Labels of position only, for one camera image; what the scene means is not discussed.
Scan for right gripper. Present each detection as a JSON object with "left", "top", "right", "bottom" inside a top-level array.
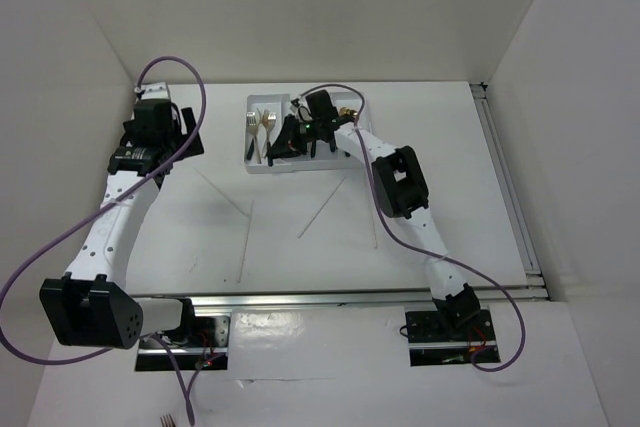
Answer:
[{"left": 267, "top": 114, "right": 321, "bottom": 160}]

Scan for silver fork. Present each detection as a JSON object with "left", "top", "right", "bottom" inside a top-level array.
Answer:
[
  {"left": 263, "top": 110, "right": 279, "bottom": 156},
  {"left": 245, "top": 111, "right": 262, "bottom": 164}
]

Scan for gold fork green handle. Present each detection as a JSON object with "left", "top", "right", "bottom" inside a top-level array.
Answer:
[
  {"left": 257, "top": 107, "right": 274, "bottom": 168},
  {"left": 245, "top": 111, "right": 259, "bottom": 161}
]

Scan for gold spoon green handle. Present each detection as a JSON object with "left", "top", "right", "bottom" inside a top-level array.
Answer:
[{"left": 339, "top": 107, "right": 358, "bottom": 120}]

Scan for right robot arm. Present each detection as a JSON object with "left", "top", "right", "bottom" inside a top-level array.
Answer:
[{"left": 266, "top": 84, "right": 481, "bottom": 339}]

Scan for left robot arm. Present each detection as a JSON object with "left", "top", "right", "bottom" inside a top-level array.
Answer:
[{"left": 39, "top": 99, "right": 204, "bottom": 349}]

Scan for white cutlery tray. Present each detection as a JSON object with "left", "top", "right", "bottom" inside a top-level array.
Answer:
[{"left": 244, "top": 93, "right": 360, "bottom": 174}]

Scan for copper fork tines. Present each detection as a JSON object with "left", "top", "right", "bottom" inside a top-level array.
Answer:
[{"left": 160, "top": 414, "right": 176, "bottom": 427}]

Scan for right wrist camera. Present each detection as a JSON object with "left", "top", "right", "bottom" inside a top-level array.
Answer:
[{"left": 289, "top": 97, "right": 313, "bottom": 122}]

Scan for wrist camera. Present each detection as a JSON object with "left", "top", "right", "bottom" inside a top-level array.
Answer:
[
  {"left": 134, "top": 82, "right": 171, "bottom": 102},
  {"left": 289, "top": 97, "right": 313, "bottom": 122}
]

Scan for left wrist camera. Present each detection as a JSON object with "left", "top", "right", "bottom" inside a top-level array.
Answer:
[{"left": 134, "top": 82, "right": 171, "bottom": 102}]

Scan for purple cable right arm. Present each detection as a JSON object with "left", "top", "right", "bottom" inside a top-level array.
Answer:
[{"left": 297, "top": 83, "right": 526, "bottom": 373}]

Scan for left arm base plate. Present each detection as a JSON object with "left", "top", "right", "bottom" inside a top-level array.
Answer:
[{"left": 135, "top": 314, "right": 231, "bottom": 372}]

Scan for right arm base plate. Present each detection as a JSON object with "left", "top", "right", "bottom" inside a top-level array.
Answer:
[{"left": 399, "top": 309, "right": 501, "bottom": 367}]

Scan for aluminium rail frame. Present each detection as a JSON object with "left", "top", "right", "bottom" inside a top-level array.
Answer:
[{"left": 78, "top": 80, "right": 550, "bottom": 312}]

